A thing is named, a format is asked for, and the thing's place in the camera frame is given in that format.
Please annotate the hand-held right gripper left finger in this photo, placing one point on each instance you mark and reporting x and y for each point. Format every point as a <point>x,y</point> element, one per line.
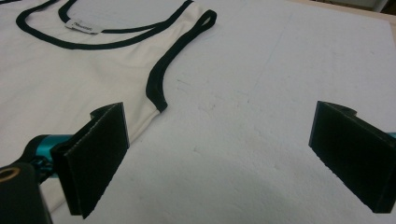
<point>93,158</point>

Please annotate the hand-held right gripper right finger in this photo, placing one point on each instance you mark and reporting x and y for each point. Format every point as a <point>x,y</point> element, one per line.
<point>355,155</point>

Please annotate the white tank top black trim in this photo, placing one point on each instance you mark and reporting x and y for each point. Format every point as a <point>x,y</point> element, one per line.
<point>77,77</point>

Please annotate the white foam mat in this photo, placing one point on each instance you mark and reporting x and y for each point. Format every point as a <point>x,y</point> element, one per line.
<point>249,93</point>

